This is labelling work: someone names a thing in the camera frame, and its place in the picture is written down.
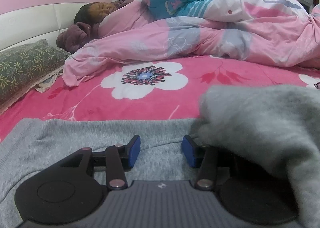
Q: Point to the pink and white headboard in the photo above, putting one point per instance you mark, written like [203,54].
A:
[37,18]

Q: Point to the green leaf-print pillow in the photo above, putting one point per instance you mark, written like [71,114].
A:
[25,68]

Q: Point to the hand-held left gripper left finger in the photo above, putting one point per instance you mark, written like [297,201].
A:
[135,151]

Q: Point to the grey sweatpants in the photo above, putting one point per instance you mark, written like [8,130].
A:
[250,118]

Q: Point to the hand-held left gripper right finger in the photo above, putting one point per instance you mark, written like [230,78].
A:
[188,151]

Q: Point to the lace-trimmed printed cloth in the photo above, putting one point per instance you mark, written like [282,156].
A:
[46,84]

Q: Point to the pink patchwork quilt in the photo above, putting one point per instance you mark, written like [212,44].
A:
[262,33]

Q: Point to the pink floral bed sheet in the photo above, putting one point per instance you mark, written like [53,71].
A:
[87,100]

